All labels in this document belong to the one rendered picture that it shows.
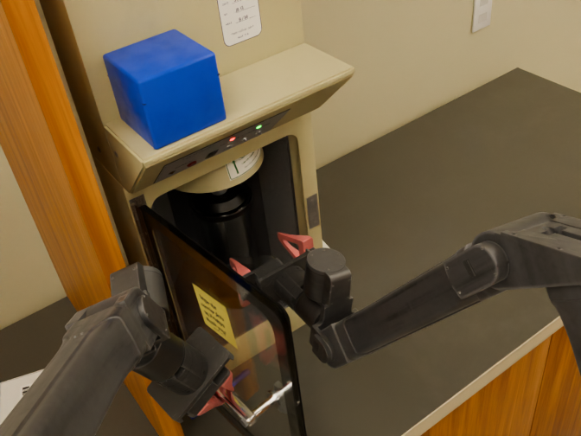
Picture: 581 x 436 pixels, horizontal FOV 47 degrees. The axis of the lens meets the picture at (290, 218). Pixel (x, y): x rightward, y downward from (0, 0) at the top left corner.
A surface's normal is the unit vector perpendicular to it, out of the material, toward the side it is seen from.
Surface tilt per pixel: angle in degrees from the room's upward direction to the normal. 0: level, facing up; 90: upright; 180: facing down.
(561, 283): 79
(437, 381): 0
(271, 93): 0
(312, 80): 0
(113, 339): 68
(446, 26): 90
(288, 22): 90
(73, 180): 90
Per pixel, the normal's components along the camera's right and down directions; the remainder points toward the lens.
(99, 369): 0.89, -0.44
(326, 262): 0.07, -0.82
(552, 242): -0.09, -0.94
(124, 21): 0.58, 0.47
